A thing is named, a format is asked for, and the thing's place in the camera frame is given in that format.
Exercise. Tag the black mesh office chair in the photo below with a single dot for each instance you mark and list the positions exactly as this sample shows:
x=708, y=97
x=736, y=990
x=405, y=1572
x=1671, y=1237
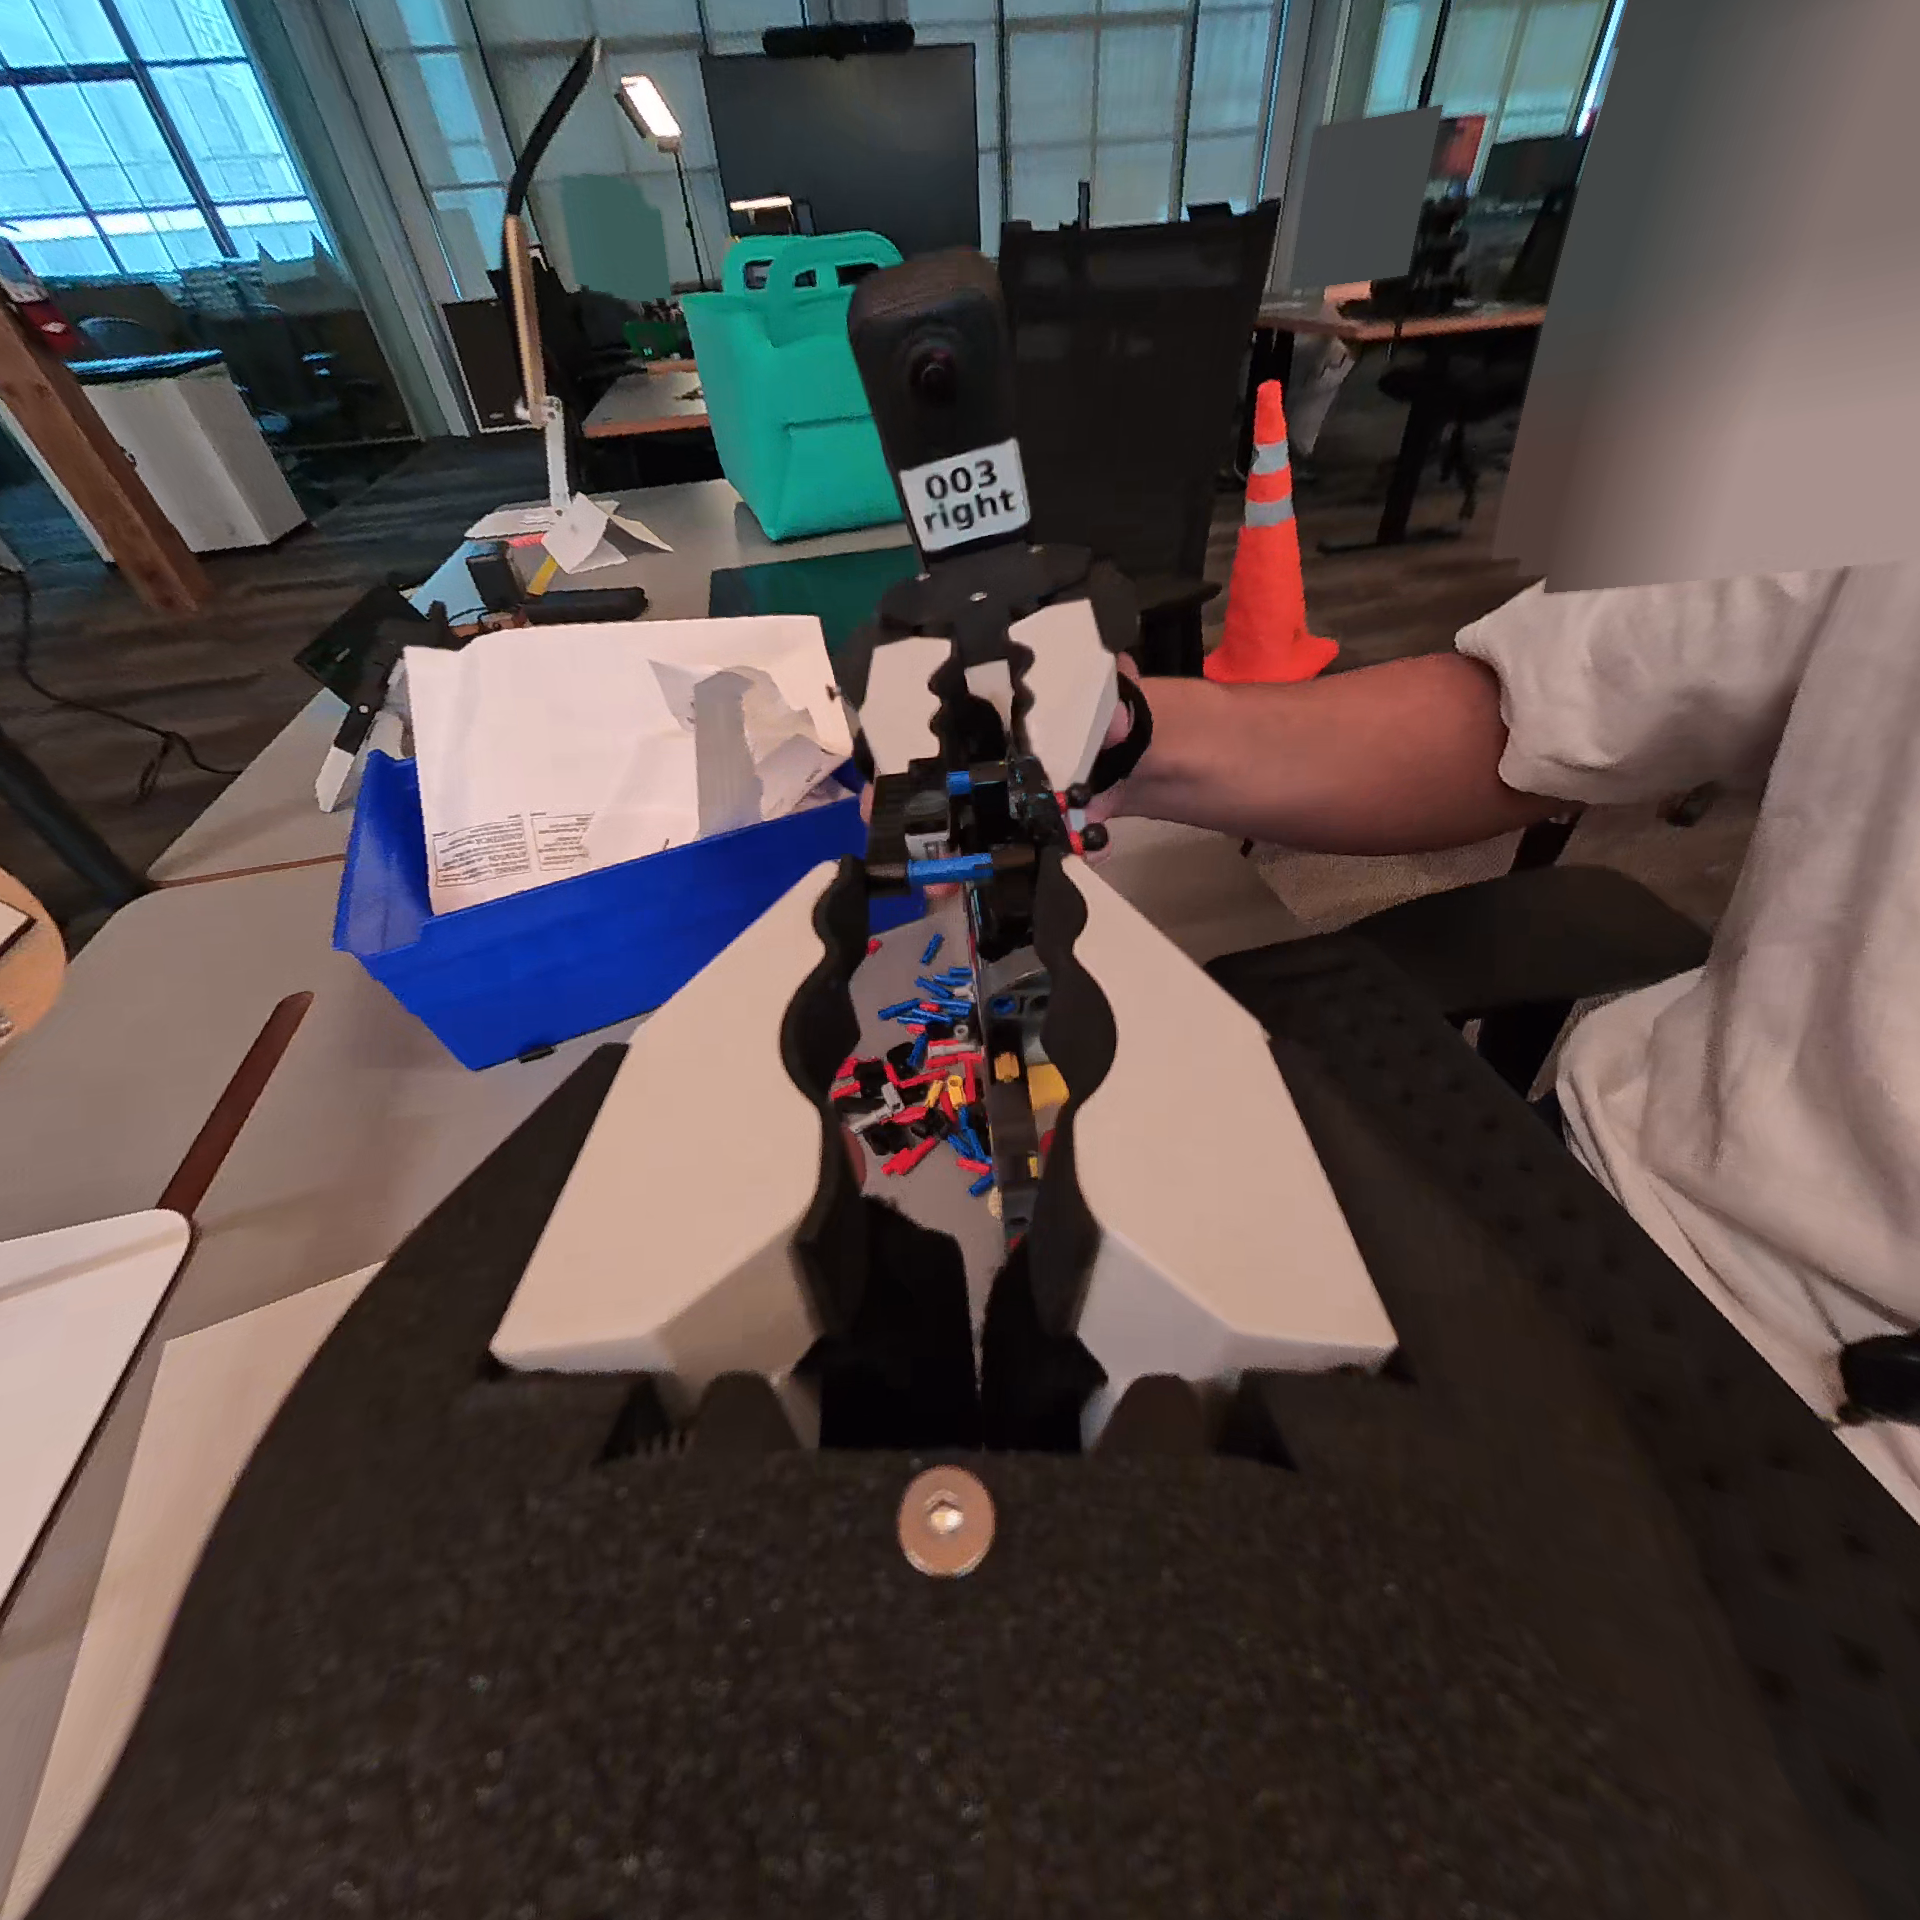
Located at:
x=1125, y=375

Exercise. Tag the folded white paper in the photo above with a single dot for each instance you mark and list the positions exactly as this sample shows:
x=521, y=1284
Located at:
x=569, y=534

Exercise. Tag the person's right forearm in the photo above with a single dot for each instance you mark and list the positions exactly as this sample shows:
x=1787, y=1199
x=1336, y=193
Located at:
x=1350, y=751

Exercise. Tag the white cabinet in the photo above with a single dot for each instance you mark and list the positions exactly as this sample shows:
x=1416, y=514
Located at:
x=196, y=452

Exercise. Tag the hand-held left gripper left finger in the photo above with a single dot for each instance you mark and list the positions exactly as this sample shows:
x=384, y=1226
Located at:
x=675, y=1185

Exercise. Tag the blue plastic bin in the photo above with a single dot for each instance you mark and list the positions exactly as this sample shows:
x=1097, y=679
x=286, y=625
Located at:
x=524, y=946

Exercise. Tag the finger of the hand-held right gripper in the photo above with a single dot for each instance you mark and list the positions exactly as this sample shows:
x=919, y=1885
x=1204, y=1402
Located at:
x=896, y=705
x=1068, y=683

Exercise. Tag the crumpled white paper bags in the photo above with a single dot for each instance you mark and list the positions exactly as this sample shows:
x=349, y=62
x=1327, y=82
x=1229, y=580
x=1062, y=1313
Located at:
x=569, y=722

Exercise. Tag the teal felt bag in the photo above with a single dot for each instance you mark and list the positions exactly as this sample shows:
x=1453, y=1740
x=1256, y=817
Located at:
x=781, y=405

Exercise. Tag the grey monitor back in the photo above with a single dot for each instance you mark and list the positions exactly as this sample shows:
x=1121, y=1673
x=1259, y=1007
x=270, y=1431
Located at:
x=1359, y=202

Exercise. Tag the dark green mat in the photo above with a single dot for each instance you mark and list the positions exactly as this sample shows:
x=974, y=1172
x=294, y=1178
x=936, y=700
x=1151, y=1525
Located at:
x=811, y=587

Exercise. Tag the red fire extinguisher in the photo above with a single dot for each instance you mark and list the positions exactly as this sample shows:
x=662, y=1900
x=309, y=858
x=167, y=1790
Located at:
x=32, y=307

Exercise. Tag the large black wall screen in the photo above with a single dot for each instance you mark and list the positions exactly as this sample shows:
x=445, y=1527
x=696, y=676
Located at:
x=839, y=149

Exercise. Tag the person's right hand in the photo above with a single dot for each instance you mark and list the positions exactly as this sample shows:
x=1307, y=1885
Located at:
x=1172, y=751

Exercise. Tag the grid pane window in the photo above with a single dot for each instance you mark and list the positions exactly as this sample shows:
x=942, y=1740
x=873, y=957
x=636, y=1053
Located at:
x=136, y=135

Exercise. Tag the orange traffic cone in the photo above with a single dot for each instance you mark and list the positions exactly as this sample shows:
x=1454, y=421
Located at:
x=1267, y=570

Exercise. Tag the black lego beam blue pins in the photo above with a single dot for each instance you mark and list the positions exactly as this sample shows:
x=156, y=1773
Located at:
x=916, y=811

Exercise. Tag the black tilted panel stand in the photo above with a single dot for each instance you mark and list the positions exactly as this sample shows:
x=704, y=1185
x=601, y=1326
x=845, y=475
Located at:
x=359, y=646

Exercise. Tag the grey lego chassis assembly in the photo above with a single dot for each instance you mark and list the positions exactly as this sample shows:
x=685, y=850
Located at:
x=1014, y=1051

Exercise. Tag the pile of lego pins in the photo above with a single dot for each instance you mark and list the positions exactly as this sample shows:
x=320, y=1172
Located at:
x=916, y=1079

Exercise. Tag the curved black and wood stand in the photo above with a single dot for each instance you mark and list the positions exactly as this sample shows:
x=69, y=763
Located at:
x=524, y=271

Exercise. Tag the lego instruction booklet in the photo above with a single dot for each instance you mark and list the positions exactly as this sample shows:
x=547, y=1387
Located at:
x=196, y=1501

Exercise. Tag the small bright light panel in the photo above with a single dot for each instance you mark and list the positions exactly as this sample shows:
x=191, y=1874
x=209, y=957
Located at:
x=648, y=113

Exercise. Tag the wooden office desk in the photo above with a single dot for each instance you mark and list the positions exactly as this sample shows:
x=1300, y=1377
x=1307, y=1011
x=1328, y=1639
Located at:
x=1440, y=318

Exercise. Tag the black pouch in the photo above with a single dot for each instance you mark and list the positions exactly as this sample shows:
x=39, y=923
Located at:
x=587, y=605

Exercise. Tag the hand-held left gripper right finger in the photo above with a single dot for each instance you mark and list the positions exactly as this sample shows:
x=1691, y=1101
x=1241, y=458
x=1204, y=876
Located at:
x=1230, y=1185

